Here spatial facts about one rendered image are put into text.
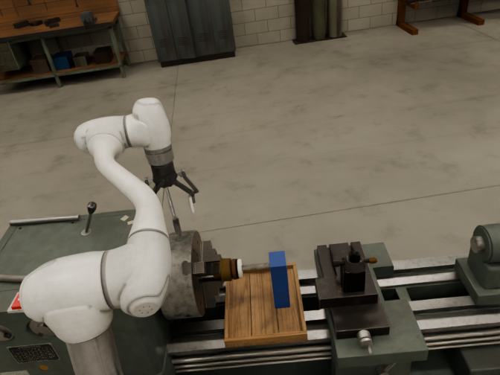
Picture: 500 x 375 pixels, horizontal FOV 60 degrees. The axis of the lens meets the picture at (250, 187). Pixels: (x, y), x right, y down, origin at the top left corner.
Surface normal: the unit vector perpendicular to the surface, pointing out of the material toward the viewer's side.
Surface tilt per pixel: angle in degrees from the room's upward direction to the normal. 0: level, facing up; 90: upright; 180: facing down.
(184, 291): 67
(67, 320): 76
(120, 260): 15
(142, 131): 80
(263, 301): 0
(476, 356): 0
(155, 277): 45
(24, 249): 0
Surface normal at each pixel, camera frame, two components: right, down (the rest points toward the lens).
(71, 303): 0.09, 0.31
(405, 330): -0.11, -0.82
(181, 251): -0.11, -0.65
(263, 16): 0.10, 0.55
